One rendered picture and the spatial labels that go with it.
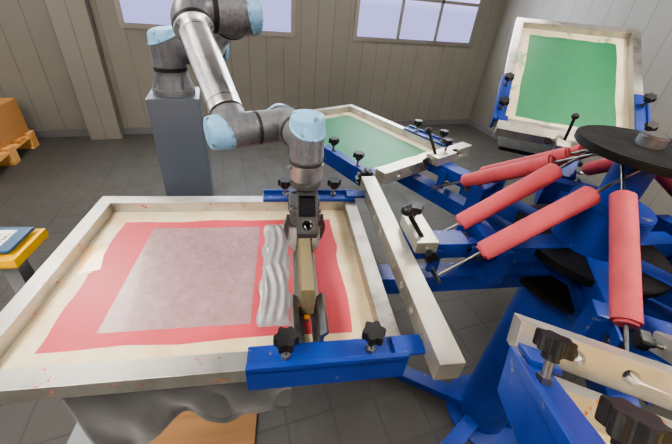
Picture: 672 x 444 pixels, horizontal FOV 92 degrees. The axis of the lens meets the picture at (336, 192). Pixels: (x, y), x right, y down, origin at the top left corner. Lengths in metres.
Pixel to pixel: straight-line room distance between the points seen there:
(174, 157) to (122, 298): 0.71
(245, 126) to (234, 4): 0.38
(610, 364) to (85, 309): 0.96
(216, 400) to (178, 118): 0.96
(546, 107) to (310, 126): 1.40
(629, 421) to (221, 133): 0.67
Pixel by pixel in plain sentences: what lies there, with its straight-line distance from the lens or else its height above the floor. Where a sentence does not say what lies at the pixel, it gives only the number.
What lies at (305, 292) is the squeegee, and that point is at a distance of 0.69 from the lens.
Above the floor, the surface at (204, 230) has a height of 0.96.
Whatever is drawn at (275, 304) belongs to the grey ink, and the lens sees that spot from 0.79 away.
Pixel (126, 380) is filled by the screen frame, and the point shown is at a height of 0.99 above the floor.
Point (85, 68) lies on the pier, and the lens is 4.24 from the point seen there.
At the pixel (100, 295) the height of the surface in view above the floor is 0.96.
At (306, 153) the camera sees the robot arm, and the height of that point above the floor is 1.29.
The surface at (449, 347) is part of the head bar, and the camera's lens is 0.69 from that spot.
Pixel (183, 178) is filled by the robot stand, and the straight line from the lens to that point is 1.50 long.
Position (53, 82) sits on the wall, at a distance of 4.52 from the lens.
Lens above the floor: 1.57
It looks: 31 degrees down
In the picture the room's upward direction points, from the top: 6 degrees clockwise
